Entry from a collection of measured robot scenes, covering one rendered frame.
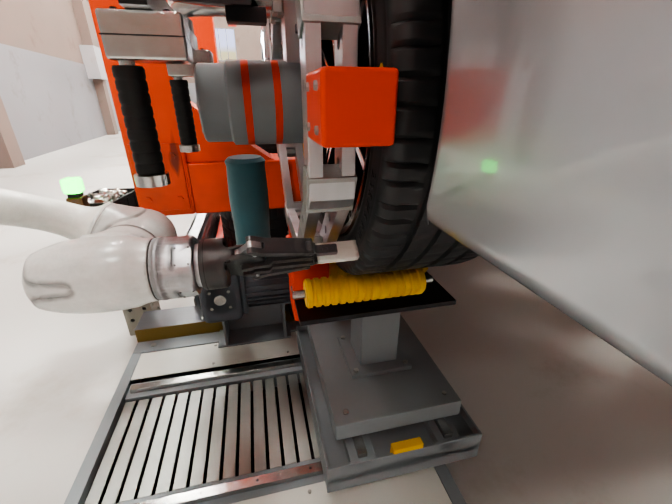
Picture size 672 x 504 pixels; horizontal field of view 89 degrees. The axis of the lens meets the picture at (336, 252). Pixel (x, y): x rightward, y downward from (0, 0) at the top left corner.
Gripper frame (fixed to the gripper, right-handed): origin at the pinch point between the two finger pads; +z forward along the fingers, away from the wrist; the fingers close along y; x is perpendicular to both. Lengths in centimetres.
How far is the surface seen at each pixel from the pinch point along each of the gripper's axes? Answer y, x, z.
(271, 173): -45, 46, -6
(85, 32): -592, 826, -370
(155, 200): -49, 41, -42
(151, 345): -80, 2, -52
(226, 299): -53, 8, -23
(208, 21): -130, 234, -34
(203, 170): -44, 47, -27
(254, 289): -54, 10, -15
